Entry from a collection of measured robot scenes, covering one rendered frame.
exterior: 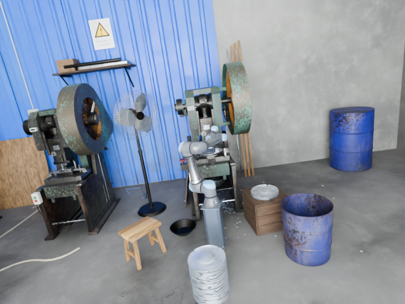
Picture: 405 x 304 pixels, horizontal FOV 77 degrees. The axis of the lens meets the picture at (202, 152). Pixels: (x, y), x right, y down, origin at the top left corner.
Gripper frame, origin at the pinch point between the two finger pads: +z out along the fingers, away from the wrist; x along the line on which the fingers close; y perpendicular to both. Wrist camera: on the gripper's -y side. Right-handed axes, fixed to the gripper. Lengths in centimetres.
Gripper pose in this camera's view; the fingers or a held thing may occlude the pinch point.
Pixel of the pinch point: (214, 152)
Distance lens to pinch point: 290.5
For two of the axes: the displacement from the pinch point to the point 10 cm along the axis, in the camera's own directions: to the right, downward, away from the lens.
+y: 9.9, -1.5, 0.5
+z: 0.8, 7.5, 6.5
